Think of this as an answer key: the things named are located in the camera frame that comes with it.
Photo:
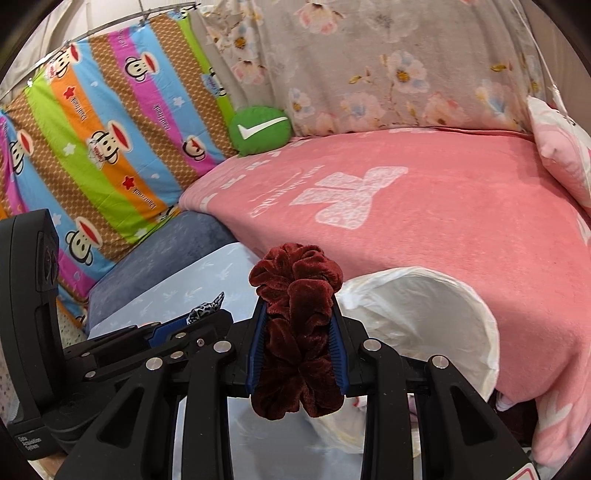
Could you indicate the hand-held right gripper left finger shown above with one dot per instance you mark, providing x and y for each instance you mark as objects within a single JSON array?
[{"x": 257, "y": 360}]

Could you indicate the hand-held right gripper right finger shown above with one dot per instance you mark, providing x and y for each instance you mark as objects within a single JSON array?
[{"x": 340, "y": 364}]

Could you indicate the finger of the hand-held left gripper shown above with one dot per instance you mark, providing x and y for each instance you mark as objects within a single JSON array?
[
  {"x": 168, "y": 331},
  {"x": 138, "y": 364}
]

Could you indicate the leopard print scrunchie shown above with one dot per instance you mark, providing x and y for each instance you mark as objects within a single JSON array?
[{"x": 203, "y": 311}]

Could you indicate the dark red velvet scrunchie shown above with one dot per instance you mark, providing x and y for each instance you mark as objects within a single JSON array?
[{"x": 295, "y": 323}]

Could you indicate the white plastic bag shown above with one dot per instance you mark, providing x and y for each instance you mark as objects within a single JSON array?
[{"x": 429, "y": 314}]

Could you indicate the light blue printed sheet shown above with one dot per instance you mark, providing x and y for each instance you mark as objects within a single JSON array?
[{"x": 161, "y": 290}]

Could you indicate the blue-grey cushion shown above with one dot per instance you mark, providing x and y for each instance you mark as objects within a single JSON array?
[{"x": 161, "y": 249}]

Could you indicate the pink blanket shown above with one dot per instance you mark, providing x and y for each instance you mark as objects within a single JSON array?
[{"x": 438, "y": 221}]

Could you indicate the striped monkey print sheet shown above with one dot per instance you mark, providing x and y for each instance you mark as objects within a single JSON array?
[{"x": 115, "y": 138}]

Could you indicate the green cushion with white tick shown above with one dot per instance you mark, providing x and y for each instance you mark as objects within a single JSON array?
[{"x": 258, "y": 138}]

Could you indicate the white net curtain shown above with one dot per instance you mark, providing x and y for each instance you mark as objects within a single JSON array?
[{"x": 55, "y": 37}]

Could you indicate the curved metal rod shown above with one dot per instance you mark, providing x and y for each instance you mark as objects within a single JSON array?
[{"x": 145, "y": 15}]

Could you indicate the pink pillow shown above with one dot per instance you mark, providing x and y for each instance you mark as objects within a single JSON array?
[{"x": 563, "y": 147}]

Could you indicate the grey floral blanket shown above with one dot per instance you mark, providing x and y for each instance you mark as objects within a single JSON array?
[{"x": 392, "y": 55}]

